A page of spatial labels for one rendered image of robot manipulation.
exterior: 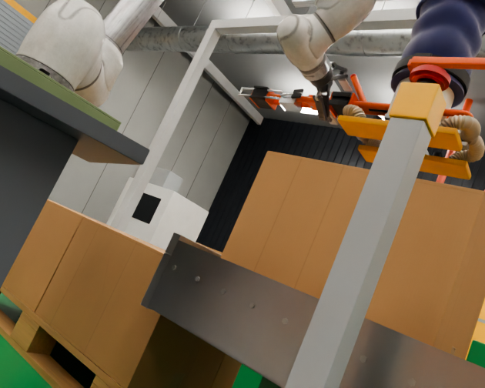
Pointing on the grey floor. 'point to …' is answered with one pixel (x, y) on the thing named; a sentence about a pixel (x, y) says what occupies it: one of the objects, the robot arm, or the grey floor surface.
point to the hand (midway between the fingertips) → (340, 105)
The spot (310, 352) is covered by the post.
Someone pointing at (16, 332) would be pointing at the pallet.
